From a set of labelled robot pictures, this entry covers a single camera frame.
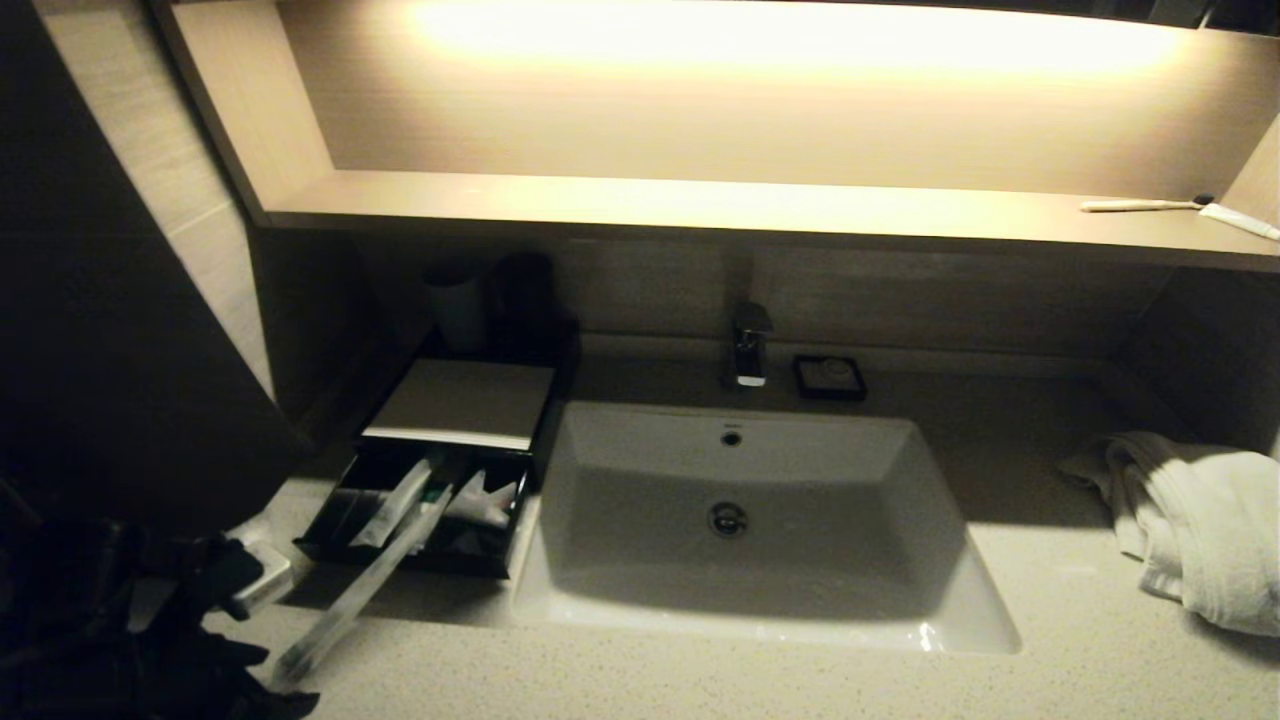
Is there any warm LED light strip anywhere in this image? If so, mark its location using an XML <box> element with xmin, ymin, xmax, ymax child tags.
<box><xmin>410</xmin><ymin>0</ymin><xmax>1191</xmax><ymax>83</ymax></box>

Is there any packaged toothbrush with green label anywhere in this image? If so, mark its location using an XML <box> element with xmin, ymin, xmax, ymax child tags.
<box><xmin>272</xmin><ymin>480</ymin><xmax>459</xmax><ymax>689</ymax></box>

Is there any chrome faucet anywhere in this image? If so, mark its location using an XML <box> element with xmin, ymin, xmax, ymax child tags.
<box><xmin>722</xmin><ymin>245</ymin><xmax>776</xmax><ymax>390</ymax></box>

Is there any white ceramic sink basin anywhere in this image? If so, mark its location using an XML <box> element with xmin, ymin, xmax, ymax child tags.
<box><xmin>513</xmin><ymin>400</ymin><xmax>1023</xmax><ymax>657</ymax></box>

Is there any long plain white packet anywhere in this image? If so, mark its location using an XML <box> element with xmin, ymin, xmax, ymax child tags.
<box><xmin>348</xmin><ymin>456</ymin><xmax>435</xmax><ymax>549</ymax></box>

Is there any black soap dish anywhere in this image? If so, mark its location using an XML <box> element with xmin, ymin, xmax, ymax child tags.
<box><xmin>793</xmin><ymin>353</ymin><xmax>869</xmax><ymax>403</ymax></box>

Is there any dark brown cup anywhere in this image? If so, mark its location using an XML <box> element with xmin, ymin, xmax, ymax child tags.
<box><xmin>492</xmin><ymin>250</ymin><xmax>557</xmax><ymax>363</ymax></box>

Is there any white toothbrush black head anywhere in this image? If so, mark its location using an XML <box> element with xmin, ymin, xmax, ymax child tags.
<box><xmin>1080</xmin><ymin>192</ymin><xmax>1216</xmax><ymax>214</ymax></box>

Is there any wooden wall shelf niche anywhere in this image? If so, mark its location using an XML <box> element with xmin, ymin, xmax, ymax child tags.
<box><xmin>150</xmin><ymin>0</ymin><xmax>1280</xmax><ymax>273</ymax></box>

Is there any pale grey cup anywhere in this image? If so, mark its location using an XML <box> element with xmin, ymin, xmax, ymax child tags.
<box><xmin>424</xmin><ymin>262</ymin><xmax>489</xmax><ymax>351</ymax></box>

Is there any small white tube green cap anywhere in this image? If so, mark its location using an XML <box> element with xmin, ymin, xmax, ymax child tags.
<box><xmin>395</xmin><ymin>485</ymin><xmax>451</xmax><ymax>558</ymax></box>

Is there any puffy white pouch packet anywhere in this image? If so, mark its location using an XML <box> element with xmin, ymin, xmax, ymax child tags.
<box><xmin>450</xmin><ymin>470</ymin><xmax>523</xmax><ymax>531</ymax></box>

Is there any white toothpaste tube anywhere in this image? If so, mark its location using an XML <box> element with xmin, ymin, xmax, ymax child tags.
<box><xmin>1198</xmin><ymin>202</ymin><xmax>1280</xmax><ymax>242</ymax></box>

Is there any white terry towel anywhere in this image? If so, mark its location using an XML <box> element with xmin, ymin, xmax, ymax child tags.
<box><xmin>1058</xmin><ymin>430</ymin><xmax>1280</xmax><ymax>639</ymax></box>

